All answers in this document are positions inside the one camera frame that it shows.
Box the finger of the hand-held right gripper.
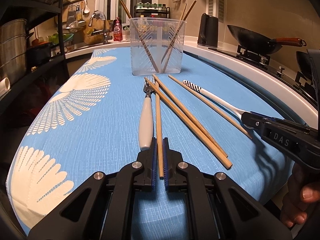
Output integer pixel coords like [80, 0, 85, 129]
[241, 111, 278, 137]

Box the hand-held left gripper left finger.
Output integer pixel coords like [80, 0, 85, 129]
[26, 137, 158, 240]

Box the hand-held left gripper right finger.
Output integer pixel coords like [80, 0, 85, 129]
[162, 137, 293, 240]

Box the white-handled steel fork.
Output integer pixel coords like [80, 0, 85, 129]
[138, 76, 160, 151]

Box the white spoon with striped handle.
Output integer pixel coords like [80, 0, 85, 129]
[183, 79, 254, 130]

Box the clear plastic utensil holder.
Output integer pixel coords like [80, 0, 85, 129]
[129, 17, 188, 76]

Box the person's right hand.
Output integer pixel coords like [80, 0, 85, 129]
[280, 164, 320, 230]

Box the black gas stove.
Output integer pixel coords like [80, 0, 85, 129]
[215, 45, 320, 105]

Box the black electric kettle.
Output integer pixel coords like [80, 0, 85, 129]
[197, 13, 219, 48]

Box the red dish soap bottle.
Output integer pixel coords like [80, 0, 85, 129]
[113, 17, 123, 42]

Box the steel kitchen faucet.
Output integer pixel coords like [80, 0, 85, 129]
[89, 12, 113, 45]

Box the wooden cutting board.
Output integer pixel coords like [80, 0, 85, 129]
[84, 19, 110, 44]

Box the black spice rack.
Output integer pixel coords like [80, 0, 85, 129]
[134, 2, 172, 19]

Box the green colander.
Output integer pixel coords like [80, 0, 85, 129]
[47, 32, 74, 44]

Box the row of green-lidded spice jars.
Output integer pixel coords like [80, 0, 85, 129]
[136, 2, 166, 8]

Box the black cooking pot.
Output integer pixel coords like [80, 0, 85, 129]
[26, 39, 54, 65]

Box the black metal shelf rack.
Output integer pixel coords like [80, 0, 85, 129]
[0, 0, 88, 115]

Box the steel grater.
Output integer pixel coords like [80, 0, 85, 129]
[66, 5, 77, 23]

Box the white roll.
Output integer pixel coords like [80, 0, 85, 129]
[0, 77, 11, 95]

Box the steel stockpot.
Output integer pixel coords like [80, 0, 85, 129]
[0, 19, 28, 85]

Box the black wok with orange handle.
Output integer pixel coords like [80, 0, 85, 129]
[227, 24, 307, 55]

